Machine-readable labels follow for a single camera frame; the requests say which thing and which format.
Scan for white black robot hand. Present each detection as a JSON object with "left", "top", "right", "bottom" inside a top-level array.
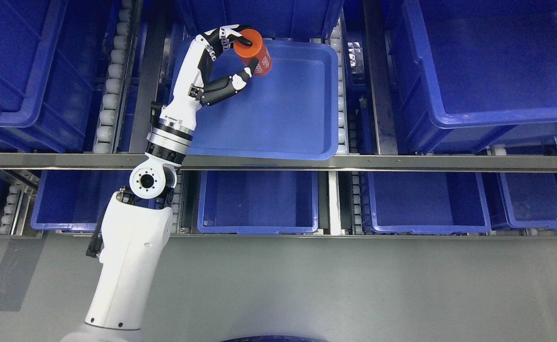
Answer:
[{"left": 163, "top": 24, "right": 259, "bottom": 118}]

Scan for orange cylindrical capacitor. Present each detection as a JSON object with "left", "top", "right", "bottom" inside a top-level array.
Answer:
[{"left": 233, "top": 28, "right": 272, "bottom": 76}]

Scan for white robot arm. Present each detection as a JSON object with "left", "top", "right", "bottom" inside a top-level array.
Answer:
[{"left": 63, "top": 101, "right": 201, "bottom": 342}]

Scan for blue bin lower middle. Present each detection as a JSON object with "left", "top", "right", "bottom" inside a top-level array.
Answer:
[{"left": 197, "top": 171, "right": 318, "bottom": 235}]

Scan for blue bin top back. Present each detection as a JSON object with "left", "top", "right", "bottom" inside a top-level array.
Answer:
[{"left": 174, "top": 0, "right": 344, "bottom": 40}]

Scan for blue bin upper left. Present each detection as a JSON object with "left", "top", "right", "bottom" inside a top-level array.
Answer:
[{"left": 0, "top": 0, "right": 122, "bottom": 153}]

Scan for blue bin upper right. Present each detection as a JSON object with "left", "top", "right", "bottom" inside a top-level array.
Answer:
[{"left": 382, "top": 0, "right": 557, "bottom": 154}]

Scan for blue bin lower far right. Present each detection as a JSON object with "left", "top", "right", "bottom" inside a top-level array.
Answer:
[{"left": 486, "top": 172, "right": 557, "bottom": 230}]

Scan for steel shelf rack frame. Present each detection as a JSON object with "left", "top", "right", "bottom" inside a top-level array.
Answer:
[{"left": 0, "top": 0, "right": 557, "bottom": 238}]

